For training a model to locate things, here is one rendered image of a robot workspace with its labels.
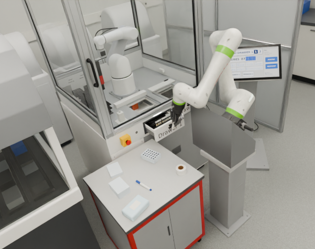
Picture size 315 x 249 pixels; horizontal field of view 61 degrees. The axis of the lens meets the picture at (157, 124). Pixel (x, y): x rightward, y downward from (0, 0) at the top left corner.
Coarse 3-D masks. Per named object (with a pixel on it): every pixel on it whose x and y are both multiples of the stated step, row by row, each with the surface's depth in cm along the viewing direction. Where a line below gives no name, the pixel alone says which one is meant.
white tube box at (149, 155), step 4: (144, 152) 198; (148, 152) 199; (152, 152) 197; (156, 152) 197; (144, 156) 194; (148, 156) 194; (152, 156) 194; (156, 156) 193; (160, 156) 195; (148, 160) 194; (152, 160) 191; (156, 160) 192
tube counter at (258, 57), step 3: (243, 57) 238; (246, 57) 237; (249, 57) 237; (252, 57) 236; (255, 57) 236; (258, 57) 235; (261, 57) 235; (243, 60) 238; (246, 60) 237; (249, 60) 237; (252, 60) 236; (255, 60) 235
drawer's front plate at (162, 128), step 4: (164, 124) 201; (168, 124) 204; (156, 128) 198; (160, 128) 200; (164, 128) 203; (168, 128) 205; (176, 128) 211; (156, 132) 199; (160, 132) 202; (168, 132) 207; (172, 132) 210; (156, 136) 201; (160, 136) 203; (164, 136) 206; (156, 140) 202
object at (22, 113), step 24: (0, 48) 127; (0, 72) 121; (24, 72) 124; (0, 96) 119; (24, 96) 124; (0, 120) 120; (24, 120) 126; (48, 120) 133; (0, 144) 124; (72, 192) 160; (48, 216) 156; (72, 216) 176; (0, 240) 143; (24, 240) 160; (48, 240) 172; (72, 240) 184; (96, 240) 200
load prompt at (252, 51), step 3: (261, 48) 235; (237, 51) 239; (240, 51) 239; (243, 51) 238; (246, 51) 238; (249, 51) 237; (252, 51) 237; (255, 51) 236; (258, 51) 236; (261, 51) 235; (234, 54) 240; (237, 54) 239; (240, 54) 239; (243, 54) 238; (246, 54) 238; (249, 54) 237; (252, 54) 236; (255, 54) 236
